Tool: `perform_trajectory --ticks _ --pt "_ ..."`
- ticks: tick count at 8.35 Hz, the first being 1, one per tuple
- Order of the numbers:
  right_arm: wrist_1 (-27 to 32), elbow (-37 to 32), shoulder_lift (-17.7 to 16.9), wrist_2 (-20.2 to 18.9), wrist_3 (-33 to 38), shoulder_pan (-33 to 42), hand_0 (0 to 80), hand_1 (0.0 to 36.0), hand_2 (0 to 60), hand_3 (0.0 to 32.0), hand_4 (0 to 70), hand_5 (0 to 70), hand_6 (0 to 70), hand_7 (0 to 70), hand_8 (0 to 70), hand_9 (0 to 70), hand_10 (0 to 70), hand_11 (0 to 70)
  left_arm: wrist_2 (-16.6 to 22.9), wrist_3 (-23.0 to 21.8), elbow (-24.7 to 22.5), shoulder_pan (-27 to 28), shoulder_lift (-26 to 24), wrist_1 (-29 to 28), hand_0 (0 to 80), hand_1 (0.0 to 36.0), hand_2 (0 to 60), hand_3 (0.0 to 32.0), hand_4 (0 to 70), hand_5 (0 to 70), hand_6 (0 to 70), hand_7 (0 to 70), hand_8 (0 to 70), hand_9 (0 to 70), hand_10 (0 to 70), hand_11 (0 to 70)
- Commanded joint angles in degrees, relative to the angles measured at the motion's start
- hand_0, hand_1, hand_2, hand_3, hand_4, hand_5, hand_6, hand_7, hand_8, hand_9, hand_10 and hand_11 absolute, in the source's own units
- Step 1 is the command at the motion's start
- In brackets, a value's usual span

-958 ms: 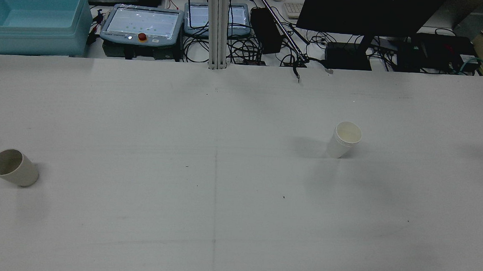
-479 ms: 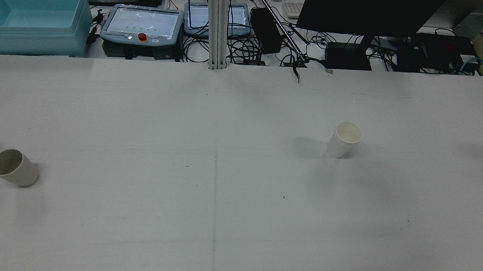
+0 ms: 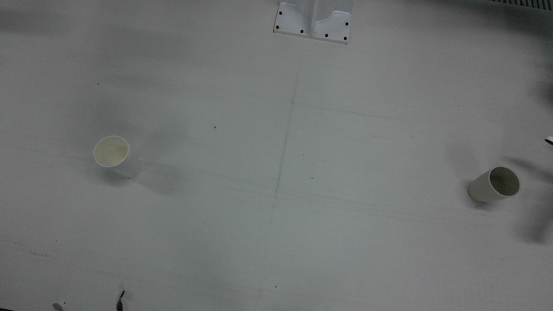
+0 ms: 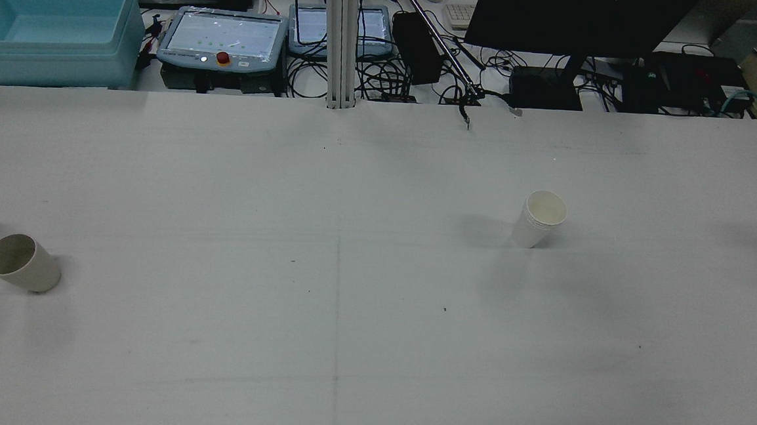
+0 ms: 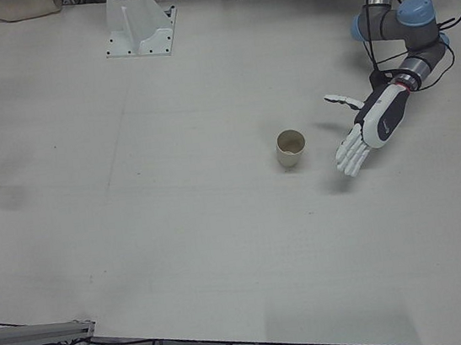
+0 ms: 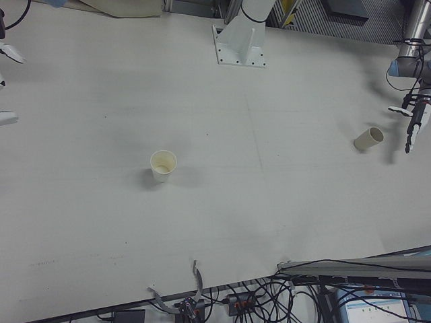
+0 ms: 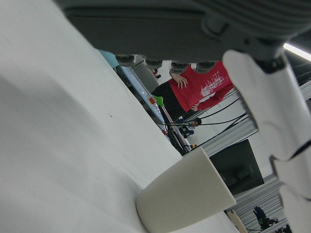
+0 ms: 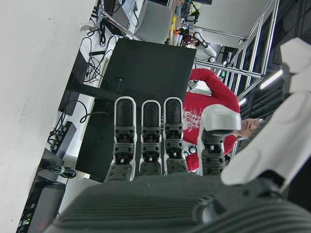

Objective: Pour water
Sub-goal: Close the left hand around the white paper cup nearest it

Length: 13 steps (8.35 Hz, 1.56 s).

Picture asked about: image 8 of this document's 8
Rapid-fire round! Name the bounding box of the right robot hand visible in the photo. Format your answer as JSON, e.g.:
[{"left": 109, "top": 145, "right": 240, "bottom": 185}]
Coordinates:
[{"left": 43, "top": 37, "right": 311, "bottom": 233}]

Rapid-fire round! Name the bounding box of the person in red shirt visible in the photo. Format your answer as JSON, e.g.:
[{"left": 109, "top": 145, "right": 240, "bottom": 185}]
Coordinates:
[{"left": 182, "top": 68, "right": 265, "bottom": 174}]

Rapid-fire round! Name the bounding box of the black computer case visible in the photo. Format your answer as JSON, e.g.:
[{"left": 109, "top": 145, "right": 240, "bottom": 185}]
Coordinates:
[{"left": 17, "top": 157, "right": 67, "bottom": 233}]

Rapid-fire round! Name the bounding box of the black power strip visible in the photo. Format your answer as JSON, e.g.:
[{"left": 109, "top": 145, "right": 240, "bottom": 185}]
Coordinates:
[{"left": 54, "top": 121, "right": 77, "bottom": 159}]

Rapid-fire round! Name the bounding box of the black computer monitor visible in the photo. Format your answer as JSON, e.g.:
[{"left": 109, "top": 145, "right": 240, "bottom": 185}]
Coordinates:
[{"left": 63, "top": 38, "right": 197, "bottom": 183}]

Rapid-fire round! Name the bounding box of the ceiling light strip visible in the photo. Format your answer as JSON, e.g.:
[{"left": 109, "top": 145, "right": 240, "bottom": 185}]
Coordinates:
[{"left": 259, "top": 69, "right": 284, "bottom": 90}]

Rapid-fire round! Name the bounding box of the seated person dark top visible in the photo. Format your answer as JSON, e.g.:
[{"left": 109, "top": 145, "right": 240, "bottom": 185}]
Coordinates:
[{"left": 182, "top": 33, "right": 198, "bottom": 47}]

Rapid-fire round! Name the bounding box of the wooden table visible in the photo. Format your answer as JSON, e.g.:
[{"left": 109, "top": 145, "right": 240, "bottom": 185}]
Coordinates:
[{"left": 169, "top": 0, "right": 187, "bottom": 46}]

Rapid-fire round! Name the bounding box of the grey office chair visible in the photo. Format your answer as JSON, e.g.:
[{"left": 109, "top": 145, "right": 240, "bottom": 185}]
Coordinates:
[{"left": 134, "top": 1, "right": 173, "bottom": 45}]

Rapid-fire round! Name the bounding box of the silver metal pole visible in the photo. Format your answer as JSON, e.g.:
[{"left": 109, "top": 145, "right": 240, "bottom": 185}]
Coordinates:
[{"left": 98, "top": 6, "right": 142, "bottom": 41}]

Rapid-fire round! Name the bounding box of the black monitor cable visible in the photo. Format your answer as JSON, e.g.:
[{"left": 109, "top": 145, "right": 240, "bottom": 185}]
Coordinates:
[{"left": 72, "top": 100, "right": 115, "bottom": 123}]

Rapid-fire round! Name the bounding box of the aluminium frame cage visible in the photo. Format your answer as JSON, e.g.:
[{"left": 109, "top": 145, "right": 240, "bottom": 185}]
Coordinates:
[{"left": 194, "top": 0, "right": 280, "bottom": 98}]

